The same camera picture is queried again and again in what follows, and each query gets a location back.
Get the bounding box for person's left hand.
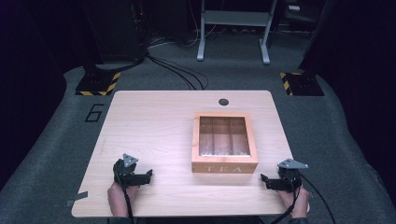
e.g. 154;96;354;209
106;181;140;218

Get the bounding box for black computer cabinet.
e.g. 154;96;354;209
78;0;148;64

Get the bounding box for black floor cables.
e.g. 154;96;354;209
145;50;210;91

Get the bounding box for person's right hand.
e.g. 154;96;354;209
277;186;310;219

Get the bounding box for dark curtain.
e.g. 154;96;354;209
0;0;94;190
298;0;396;203

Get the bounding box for grey tape strip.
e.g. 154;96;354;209
64;190;90;208

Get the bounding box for hazard-striped black stand base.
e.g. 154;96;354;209
75;70;122;97
278;71;325;97

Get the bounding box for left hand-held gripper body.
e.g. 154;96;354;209
112;153;140;189

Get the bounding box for white metal desk frame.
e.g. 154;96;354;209
196;0;278;65

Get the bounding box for black tape floor number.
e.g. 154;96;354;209
84;103;106;123

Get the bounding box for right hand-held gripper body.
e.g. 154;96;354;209
277;158;309;191

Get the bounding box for wooden tea box glass lid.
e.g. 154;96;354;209
191;111;260;175

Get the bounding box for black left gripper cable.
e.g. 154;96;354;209
122;186;135;224

